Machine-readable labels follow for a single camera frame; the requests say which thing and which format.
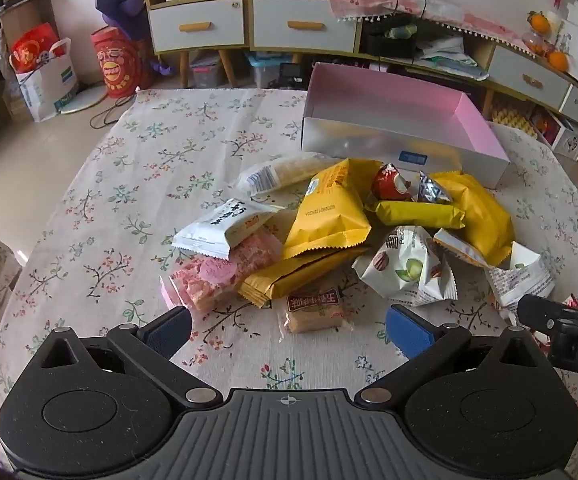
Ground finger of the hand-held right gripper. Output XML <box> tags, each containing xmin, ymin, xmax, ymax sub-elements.
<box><xmin>517</xmin><ymin>294</ymin><xmax>578</xmax><ymax>333</ymax></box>

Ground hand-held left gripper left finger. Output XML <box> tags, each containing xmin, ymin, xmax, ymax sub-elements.
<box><xmin>41</xmin><ymin>305</ymin><xmax>223</xmax><ymax>407</ymax></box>

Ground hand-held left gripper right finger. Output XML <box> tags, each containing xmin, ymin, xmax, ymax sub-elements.
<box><xmin>355</xmin><ymin>304</ymin><xmax>538</xmax><ymax>407</ymax></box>

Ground white nut snack packet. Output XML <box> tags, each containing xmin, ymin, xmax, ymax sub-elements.
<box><xmin>486</xmin><ymin>241</ymin><xmax>556</xmax><ymax>313</ymax></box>
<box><xmin>353</xmin><ymin>225</ymin><xmax>458</xmax><ymax>307</ymax></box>

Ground pink nougat clear packet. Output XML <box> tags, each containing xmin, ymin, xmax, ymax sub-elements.
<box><xmin>159</xmin><ymin>232</ymin><xmax>282</xmax><ymax>316</ymax></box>

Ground brown biscuit clear packet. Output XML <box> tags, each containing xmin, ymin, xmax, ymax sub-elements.
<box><xmin>276</xmin><ymin>280</ymin><xmax>354</xmax><ymax>335</ymax></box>

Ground large yellow snack packet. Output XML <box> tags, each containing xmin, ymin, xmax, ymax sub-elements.
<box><xmin>281</xmin><ymin>158</ymin><xmax>384</xmax><ymax>261</ymax></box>
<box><xmin>429</xmin><ymin>172</ymin><xmax>514</xmax><ymax>267</ymax></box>

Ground white black-print snack packet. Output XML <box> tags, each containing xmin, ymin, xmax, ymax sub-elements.
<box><xmin>172</xmin><ymin>198</ymin><xmax>280</xmax><ymax>261</ymax></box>

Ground yellow bar snack packet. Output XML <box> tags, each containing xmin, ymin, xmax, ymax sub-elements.
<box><xmin>375</xmin><ymin>200</ymin><xmax>466</xmax><ymax>228</ymax></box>

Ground dark yellow packet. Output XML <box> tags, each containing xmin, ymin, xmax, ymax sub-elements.
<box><xmin>239</xmin><ymin>247</ymin><xmax>370</xmax><ymax>308</ymax></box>

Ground small silver triangular packet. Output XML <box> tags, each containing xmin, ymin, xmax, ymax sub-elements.
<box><xmin>416</xmin><ymin>171</ymin><xmax>452</xmax><ymax>204</ymax></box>

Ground small red snack packet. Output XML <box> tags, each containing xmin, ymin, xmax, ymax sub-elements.
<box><xmin>369</xmin><ymin>162</ymin><xmax>417</xmax><ymax>203</ymax></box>

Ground white rice cracker packet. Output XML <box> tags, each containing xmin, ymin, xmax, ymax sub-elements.
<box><xmin>236</xmin><ymin>154</ymin><xmax>340</xmax><ymax>197</ymax></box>

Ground silver box pink inside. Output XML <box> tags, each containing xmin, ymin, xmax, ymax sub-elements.
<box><xmin>301</xmin><ymin>62</ymin><xmax>512</xmax><ymax>191</ymax></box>

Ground floral tablecloth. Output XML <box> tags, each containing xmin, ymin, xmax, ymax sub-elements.
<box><xmin>0</xmin><ymin>87</ymin><xmax>578</xmax><ymax>480</ymax></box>

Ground white printed cardboard box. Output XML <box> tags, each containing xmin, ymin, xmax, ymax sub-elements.
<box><xmin>551</xmin><ymin>120</ymin><xmax>578</xmax><ymax>162</ymax></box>

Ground yellow egg tray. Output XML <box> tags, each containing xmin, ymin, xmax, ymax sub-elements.
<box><xmin>491</xmin><ymin>97</ymin><xmax>540</xmax><ymax>139</ymax></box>

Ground low wooden cabinet white drawers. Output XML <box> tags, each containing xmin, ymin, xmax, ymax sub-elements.
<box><xmin>359</xmin><ymin>15</ymin><xmax>578</xmax><ymax>140</ymax></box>

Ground white round stand base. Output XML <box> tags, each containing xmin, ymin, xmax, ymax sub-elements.
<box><xmin>61</xmin><ymin>85</ymin><xmax>108</xmax><ymax>114</ymax></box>

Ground clear plastic storage bin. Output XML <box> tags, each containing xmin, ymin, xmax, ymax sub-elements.
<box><xmin>189</xmin><ymin>52</ymin><xmax>230</xmax><ymax>88</ymax></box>
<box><xmin>246</xmin><ymin>54</ymin><xmax>290</xmax><ymax>90</ymax></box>

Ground white shopping bag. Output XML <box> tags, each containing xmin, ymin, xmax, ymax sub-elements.
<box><xmin>16</xmin><ymin>37</ymin><xmax>80</xmax><ymax>123</ymax></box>

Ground red drum container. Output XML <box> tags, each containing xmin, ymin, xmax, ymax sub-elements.
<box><xmin>90</xmin><ymin>25</ymin><xmax>156</xmax><ymax>100</ymax></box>

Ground black storage box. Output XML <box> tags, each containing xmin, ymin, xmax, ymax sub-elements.
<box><xmin>360</xmin><ymin>22</ymin><xmax>417</xmax><ymax>59</ymax></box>

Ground red gift bag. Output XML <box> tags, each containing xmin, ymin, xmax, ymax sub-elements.
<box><xmin>11</xmin><ymin>24</ymin><xmax>60</xmax><ymax>73</ymax></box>

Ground purple plush toy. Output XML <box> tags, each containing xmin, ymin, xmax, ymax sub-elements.
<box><xmin>94</xmin><ymin>0</ymin><xmax>174</xmax><ymax>76</ymax></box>

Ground black floor cable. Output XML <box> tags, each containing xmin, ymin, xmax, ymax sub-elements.
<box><xmin>90</xmin><ymin>94</ymin><xmax>136</xmax><ymax>129</ymax></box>

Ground camera on small tripod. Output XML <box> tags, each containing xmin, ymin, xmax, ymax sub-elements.
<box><xmin>278</xmin><ymin>62</ymin><xmax>310</xmax><ymax>92</ymax></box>

